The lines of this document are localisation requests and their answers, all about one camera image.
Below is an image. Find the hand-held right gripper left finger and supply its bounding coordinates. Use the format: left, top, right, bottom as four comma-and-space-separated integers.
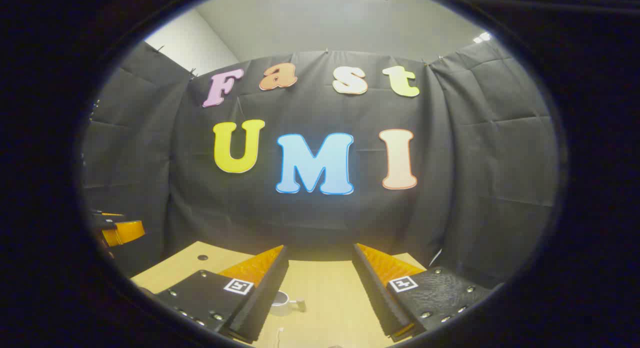
141, 245, 290, 344

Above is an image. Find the black backdrop cloth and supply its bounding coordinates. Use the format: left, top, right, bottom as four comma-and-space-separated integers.
80, 38, 560, 288

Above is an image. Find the light wooden desktop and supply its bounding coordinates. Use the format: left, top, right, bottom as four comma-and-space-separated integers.
130, 240, 428, 348

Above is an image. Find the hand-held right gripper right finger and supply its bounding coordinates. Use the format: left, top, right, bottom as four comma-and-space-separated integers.
352, 243, 494, 343

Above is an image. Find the white cup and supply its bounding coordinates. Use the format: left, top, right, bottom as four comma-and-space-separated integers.
270, 290, 307, 317

